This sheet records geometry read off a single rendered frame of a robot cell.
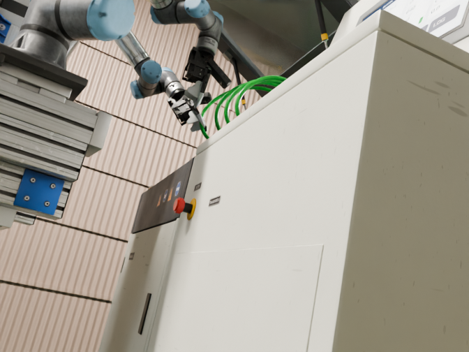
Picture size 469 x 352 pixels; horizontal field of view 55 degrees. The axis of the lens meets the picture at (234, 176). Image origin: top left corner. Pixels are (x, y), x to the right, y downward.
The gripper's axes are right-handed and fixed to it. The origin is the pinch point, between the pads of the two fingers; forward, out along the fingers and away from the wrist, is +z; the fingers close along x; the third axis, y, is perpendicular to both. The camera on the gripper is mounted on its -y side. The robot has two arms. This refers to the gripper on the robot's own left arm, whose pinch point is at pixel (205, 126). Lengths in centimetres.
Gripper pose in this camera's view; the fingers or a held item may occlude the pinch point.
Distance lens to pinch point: 171.7
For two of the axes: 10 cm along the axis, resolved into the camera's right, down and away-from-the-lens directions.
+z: 4.8, 7.1, -5.2
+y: -8.6, 4.9, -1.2
